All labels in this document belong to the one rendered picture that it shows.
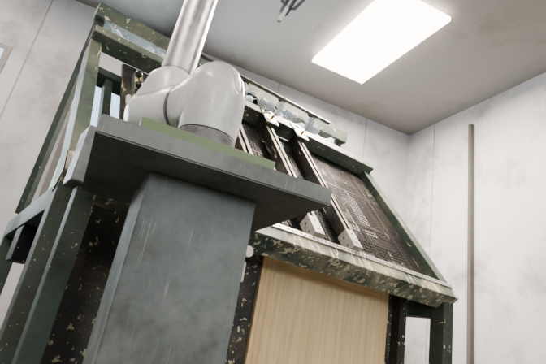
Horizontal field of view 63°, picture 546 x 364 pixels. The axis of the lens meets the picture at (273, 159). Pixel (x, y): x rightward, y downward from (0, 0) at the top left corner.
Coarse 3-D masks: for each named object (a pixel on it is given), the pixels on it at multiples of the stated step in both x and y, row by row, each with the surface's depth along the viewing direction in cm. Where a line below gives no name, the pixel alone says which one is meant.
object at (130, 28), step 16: (96, 16) 282; (112, 16) 286; (128, 32) 292; (144, 32) 297; (160, 48) 303; (80, 64) 276; (64, 96) 271; (256, 96) 341; (272, 96) 351; (64, 112) 270; (304, 112) 367; (336, 128) 386; (48, 144) 264; (336, 144) 389; (48, 160) 265; (32, 176) 259; (32, 192) 259; (16, 208) 255
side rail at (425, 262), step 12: (372, 180) 340; (372, 192) 331; (384, 204) 317; (396, 216) 307; (396, 228) 301; (408, 228) 301; (408, 240) 290; (420, 252) 279; (420, 264) 276; (432, 264) 275; (432, 276) 266
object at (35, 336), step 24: (72, 192) 136; (72, 216) 130; (72, 240) 129; (48, 264) 127; (72, 264) 128; (48, 288) 123; (48, 312) 122; (24, 336) 117; (48, 336) 120; (24, 360) 116
